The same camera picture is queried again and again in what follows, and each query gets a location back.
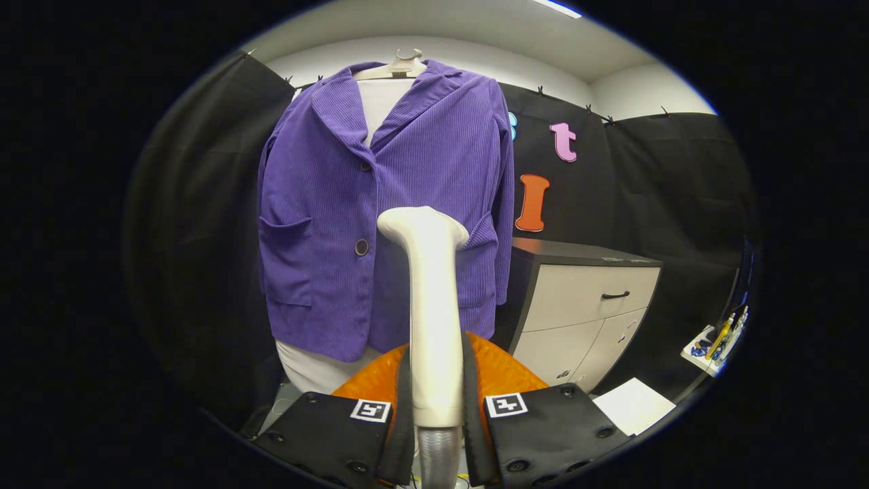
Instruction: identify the white ironing form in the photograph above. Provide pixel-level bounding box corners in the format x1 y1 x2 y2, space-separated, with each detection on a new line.
275 78 415 395

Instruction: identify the white tray of small items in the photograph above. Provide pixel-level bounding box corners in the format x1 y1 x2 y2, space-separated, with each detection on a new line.
681 306 750 378

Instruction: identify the cream clothes hanger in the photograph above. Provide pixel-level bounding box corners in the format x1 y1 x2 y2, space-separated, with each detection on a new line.
353 49 428 81

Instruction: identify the white cabinet with grey top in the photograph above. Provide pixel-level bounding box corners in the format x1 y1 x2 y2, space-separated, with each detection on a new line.
490 238 664 395

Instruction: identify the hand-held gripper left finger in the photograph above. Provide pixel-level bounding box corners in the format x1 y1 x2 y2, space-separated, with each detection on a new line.
251 343 416 488

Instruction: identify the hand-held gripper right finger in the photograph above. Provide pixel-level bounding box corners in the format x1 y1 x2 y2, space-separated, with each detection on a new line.
462 331 632 488

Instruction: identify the white paper sheet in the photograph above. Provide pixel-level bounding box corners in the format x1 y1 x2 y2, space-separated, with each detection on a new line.
593 378 678 437

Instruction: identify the white garment steamer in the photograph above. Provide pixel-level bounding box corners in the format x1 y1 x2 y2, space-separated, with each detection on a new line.
377 206 470 429

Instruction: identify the purple corduroy jacket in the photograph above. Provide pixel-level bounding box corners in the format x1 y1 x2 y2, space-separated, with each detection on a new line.
257 60 515 363

